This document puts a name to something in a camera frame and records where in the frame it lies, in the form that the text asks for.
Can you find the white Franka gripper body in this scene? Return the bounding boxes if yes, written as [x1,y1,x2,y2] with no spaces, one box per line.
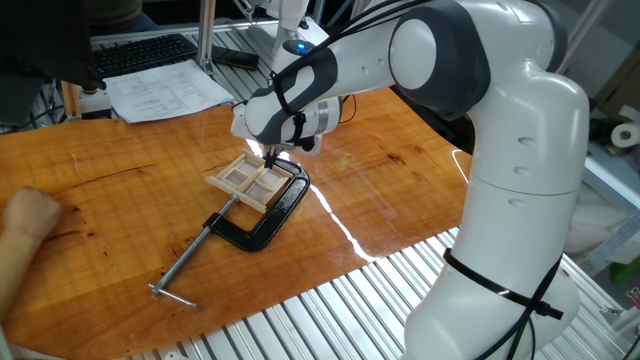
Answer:
[230,101,324,158]

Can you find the miniature wooden sliding window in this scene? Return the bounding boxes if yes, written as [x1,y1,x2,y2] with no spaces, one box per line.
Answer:
[204,148,295,215]

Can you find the bare person hand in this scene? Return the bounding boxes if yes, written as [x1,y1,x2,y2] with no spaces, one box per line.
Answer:
[2,186,63,242]

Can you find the black C-clamp with steel screw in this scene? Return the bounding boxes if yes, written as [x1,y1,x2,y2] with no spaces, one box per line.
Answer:
[148,154,312,308]

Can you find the black phone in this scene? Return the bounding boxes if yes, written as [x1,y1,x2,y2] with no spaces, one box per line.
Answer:
[211,44,261,72]

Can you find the printed white paper sheets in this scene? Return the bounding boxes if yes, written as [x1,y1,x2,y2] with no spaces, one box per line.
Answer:
[103,58,235,125]

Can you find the black computer keyboard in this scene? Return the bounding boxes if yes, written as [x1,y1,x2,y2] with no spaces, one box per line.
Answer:
[91,32,199,80]

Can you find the glossy wood-grain mat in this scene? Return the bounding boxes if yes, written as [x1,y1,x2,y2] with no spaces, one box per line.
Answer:
[0,87,474,360]

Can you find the seated person dark clothes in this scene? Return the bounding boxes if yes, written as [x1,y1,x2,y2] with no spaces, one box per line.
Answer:
[87,0,162,36]

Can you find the wooden slat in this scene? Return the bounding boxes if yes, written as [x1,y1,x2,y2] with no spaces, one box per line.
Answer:
[59,79,82,122]

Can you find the black computer monitor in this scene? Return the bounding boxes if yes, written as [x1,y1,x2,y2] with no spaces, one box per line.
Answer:
[0,0,107,91]

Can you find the white plastic bags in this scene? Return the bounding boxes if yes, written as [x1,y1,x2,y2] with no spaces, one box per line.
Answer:
[563,188,640,264]

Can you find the white toilet paper roll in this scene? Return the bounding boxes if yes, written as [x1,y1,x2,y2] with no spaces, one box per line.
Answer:
[610,121,640,150]

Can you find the aluminium profile post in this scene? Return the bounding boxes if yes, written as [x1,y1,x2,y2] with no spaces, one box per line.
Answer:
[196,0,217,75]

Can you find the white camera stand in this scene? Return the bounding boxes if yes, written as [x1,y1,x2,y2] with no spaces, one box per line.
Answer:
[246,0,332,67]

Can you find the black cable along robot arm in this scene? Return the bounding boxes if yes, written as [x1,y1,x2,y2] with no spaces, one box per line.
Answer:
[269,0,566,360]

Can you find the grey metal shelf frame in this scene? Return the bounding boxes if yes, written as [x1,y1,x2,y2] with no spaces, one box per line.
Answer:
[578,143,640,277]

